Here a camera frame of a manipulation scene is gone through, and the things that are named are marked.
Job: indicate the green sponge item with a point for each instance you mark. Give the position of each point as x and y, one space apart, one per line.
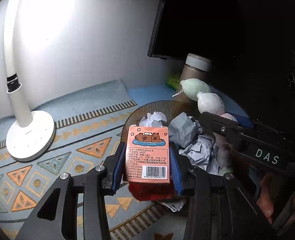
173 81

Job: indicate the paper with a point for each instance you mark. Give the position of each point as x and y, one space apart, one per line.
157 119
183 129

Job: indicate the gold thermos bottle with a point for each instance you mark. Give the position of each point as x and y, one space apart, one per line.
193 78

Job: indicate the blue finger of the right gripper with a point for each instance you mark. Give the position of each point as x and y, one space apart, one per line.
245 122
220 125

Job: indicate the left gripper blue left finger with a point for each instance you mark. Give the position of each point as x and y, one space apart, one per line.
118 169

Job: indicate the pink capybara card box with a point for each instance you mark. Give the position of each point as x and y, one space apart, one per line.
147 155

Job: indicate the patterned blue woven mat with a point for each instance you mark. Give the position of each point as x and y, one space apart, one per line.
88 130

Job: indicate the white desk lamp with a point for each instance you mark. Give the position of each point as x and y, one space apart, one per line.
33 131

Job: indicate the brown wicker basket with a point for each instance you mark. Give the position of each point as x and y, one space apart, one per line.
194 141

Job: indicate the paper ball front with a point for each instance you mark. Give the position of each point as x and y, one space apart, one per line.
202 153

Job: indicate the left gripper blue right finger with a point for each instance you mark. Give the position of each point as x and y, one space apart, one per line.
175 169

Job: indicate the black monitor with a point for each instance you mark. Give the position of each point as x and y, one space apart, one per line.
167 38

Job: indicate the red snack bag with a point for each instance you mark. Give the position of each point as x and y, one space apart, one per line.
153 192

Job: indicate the person right hand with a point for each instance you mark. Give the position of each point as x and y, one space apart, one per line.
270 195

